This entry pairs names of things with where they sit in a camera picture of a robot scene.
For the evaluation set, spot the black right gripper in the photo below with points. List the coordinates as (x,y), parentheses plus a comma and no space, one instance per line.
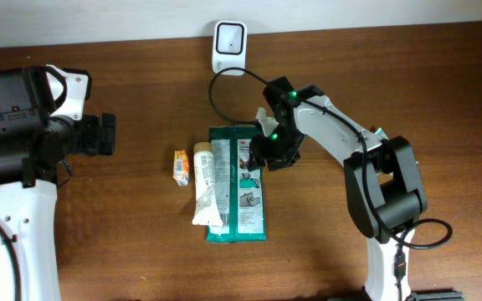
(275,155)

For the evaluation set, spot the green 3M wipes pack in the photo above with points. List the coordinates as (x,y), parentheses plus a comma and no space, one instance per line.
(239,191)

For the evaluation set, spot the white cream tube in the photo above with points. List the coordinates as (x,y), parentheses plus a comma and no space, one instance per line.
(206,209)

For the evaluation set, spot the mint green wipes packet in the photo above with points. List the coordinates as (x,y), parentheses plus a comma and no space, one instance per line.
(380,132)

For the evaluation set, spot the orange tissue packet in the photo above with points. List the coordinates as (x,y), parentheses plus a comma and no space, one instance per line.
(181,168)

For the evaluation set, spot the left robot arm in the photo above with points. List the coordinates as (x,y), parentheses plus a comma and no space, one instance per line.
(42,122)

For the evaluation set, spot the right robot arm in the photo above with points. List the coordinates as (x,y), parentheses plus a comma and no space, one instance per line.
(384,192)

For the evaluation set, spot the white barcode scanner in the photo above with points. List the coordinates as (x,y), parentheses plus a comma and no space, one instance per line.
(229,47)

